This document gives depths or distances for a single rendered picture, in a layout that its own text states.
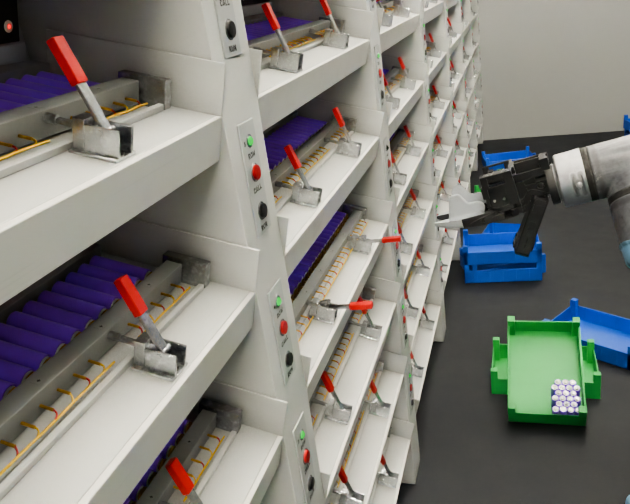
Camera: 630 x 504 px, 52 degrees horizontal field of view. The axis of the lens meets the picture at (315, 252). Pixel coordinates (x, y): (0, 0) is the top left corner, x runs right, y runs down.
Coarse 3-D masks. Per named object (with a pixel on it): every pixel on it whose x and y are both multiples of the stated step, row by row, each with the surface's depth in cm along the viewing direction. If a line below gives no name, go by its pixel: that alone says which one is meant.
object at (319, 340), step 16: (352, 208) 136; (368, 208) 137; (384, 208) 136; (368, 224) 135; (384, 224) 136; (352, 256) 121; (368, 256) 122; (336, 272) 114; (352, 272) 115; (368, 272) 122; (336, 288) 109; (352, 288) 110; (336, 320) 100; (304, 336) 95; (320, 336) 95; (336, 336) 100; (304, 352) 91; (320, 352) 92; (304, 368) 83; (320, 368) 92
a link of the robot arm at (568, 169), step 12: (564, 156) 105; (576, 156) 104; (552, 168) 106; (564, 168) 104; (576, 168) 103; (564, 180) 104; (576, 180) 103; (564, 192) 104; (576, 192) 104; (588, 192) 103; (564, 204) 107; (576, 204) 107
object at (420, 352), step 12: (432, 300) 219; (432, 312) 215; (420, 324) 207; (432, 324) 204; (420, 336) 200; (432, 336) 201; (420, 348) 194; (420, 360) 189; (420, 372) 181; (420, 384) 178
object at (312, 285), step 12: (360, 216) 134; (348, 228) 126; (336, 240) 120; (336, 252) 116; (324, 264) 111; (312, 276) 107; (324, 276) 110; (336, 276) 111; (312, 288) 103; (300, 300) 99; (300, 312) 97
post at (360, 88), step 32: (352, 0) 121; (320, 96) 130; (352, 96) 129; (384, 96) 135; (384, 128) 135; (384, 160) 134; (352, 192) 137; (384, 192) 135; (384, 256) 140; (416, 448) 166
